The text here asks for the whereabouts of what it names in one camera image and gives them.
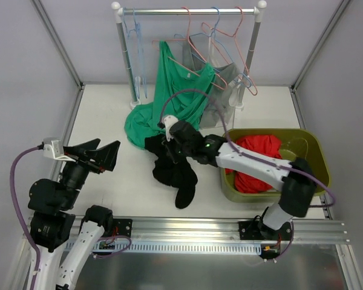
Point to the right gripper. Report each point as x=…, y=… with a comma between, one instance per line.
x=175, y=142

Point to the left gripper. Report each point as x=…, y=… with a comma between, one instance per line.
x=86, y=161

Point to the black tank top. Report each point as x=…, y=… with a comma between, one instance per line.
x=179, y=175

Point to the green tank top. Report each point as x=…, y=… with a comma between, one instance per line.
x=142, y=121

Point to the blue hanger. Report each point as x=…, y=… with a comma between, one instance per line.
x=207, y=33
x=130, y=30
x=141, y=55

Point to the red tank top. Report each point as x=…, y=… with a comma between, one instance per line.
x=253, y=177

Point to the pink hanger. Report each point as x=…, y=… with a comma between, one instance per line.
x=191, y=57
x=246, y=81

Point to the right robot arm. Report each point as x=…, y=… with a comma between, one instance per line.
x=293, y=179

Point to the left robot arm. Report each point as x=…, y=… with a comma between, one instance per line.
x=51, y=223

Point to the grey tank top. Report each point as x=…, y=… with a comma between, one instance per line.
x=225, y=99

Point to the olive green plastic basket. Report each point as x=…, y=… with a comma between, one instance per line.
x=295, y=143

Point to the white clothes rack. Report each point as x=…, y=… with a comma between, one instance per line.
x=120, y=13

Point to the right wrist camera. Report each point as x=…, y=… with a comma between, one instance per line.
x=168, y=121

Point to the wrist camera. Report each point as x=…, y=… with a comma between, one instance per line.
x=168, y=121
x=53, y=149

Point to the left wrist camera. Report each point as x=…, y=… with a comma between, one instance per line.
x=53, y=149

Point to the white slotted cable duct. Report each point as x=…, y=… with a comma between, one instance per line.
x=178, y=247

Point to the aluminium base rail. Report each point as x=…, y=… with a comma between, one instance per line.
x=205, y=230

